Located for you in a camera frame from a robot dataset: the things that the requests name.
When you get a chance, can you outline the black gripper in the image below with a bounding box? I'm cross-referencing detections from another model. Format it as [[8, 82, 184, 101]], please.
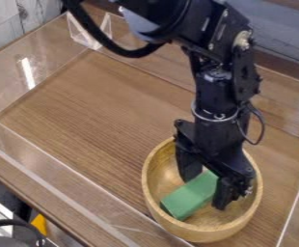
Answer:
[[173, 105, 256, 210]]

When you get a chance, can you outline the green rectangular block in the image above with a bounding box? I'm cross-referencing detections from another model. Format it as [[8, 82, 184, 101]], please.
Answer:
[[160, 171, 217, 221]]

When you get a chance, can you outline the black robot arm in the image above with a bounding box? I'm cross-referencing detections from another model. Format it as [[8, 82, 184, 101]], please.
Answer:
[[109, 0, 261, 210]]

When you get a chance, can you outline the brown wooden bowl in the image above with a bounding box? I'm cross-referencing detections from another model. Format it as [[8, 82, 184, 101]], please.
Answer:
[[141, 138, 262, 243]]

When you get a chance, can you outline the clear acrylic barrier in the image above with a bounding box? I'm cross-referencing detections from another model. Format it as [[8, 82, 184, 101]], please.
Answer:
[[0, 123, 193, 247]]

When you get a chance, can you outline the yellow tag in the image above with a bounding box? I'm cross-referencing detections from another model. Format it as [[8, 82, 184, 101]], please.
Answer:
[[29, 213, 48, 235]]

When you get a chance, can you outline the black cable bottom left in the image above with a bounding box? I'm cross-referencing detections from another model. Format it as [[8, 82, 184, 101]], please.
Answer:
[[0, 219, 46, 247]]

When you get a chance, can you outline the clear acrylic corner bracket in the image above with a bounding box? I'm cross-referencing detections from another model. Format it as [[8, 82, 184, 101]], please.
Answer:
[[66, 13, 112, 50]]

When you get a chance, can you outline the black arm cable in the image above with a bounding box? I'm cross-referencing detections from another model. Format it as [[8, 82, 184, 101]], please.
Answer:
[[60, 0, 169, 60]]

